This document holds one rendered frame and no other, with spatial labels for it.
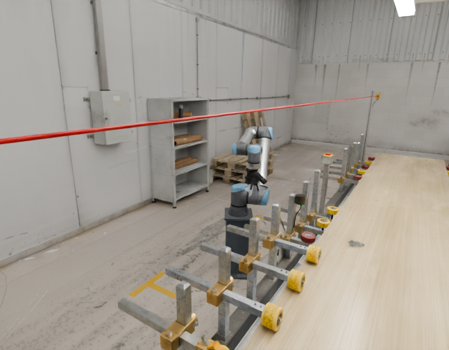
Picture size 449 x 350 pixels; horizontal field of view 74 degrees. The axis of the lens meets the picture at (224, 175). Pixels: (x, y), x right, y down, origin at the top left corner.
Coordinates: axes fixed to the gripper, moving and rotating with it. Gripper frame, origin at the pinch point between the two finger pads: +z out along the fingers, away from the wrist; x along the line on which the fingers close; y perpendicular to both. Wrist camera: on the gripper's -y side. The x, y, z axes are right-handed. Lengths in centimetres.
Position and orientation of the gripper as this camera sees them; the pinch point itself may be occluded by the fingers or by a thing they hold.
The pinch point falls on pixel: (255, 194)
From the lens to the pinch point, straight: 230.1
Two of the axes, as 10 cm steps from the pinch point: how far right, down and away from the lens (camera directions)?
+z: -0.2, 9.6, 2.8
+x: -5.2, 2.3, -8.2
